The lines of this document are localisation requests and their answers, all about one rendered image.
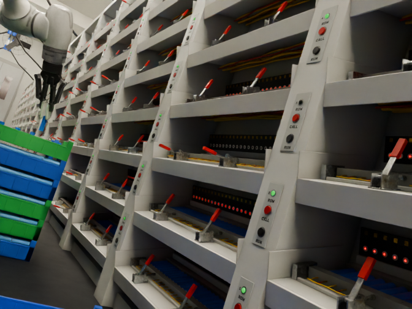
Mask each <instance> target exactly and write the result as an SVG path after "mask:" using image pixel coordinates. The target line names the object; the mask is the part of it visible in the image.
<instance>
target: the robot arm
mask: <svg viewBox="0 0 412 309"><path fill-rule="evenodd" d="M2 1H3V3H2V4H0V24H1V25H2V26H3V27H5V28H6V29H8V30H10V31H12V32H15V33H17V34H21V35H23V36H27V37H33V38H36V39H39V40H41V41H42V42H44V45H43V50H42V59H44V60H43V63H42V71H41V72H40V73H39V74H34V78H35V80H36V98H37V99H39V100H40V104H39V108H40V117H39V118H43V117H44V116H45V119H46V120H48V119H50V115H51V112H52V111H53V108H54V104H58V103H59V101H60V99H61V96H62V93H63V90H64V87H65V86H66V85H67V82H64V81H63V80H62V76H61V74H62V71H63V64H64V63H65V62H66V56H67V49H68V47H69V44H70V42H71V39H72V32H73V14H72V12H71V11H70V10H69V9H68V8H66V7H64V6H60V5H56V4H52V5H51V6H50V7H49V8H48V9H47V11H46V13H43V12H39V11H38V10H36V8H35V7H34V6H33V5H31V4H30V3H29V2H28V1H27V0H2ZM41 78H42V79H43V87H42V81H41ZM59 82H60V83H59ZM57 83H59V85H60V86H59V88H58V91H57V94H56V87H57ZM48 86H50V100H49V103H48V104H47V101H46V96H47V91H48ZM55 95H56V97H55ZM46 107H47V110H46ZM45 110H46V115H45Z"/></svg>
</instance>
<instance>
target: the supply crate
mask: <svg viewBox="0 0 412 309"><path fill-rule="evenodd" d="M0 140H2V141H5V142H8V143H11V144H14V145H18V146H20V147H23V148H27V149H29V150H32V151H36V152H38V153H42V154H44V155H47V156H51V157H53V158H56V159H60V160H63V161H66V162H67V160H68V158H69V155H70V153H71V150H72V147H73V144H74V143H73V142H71V141H68V142H65V141H63V144H62V145H60V144H58V143H54V142H51V141H49V140H45V139H42V138H40V137H37V136H34V135H31V134H28V133H25V132H23V131H19V130H17V129H14V128H10V127H8V126H5V125H3V124H0Z"/></svg>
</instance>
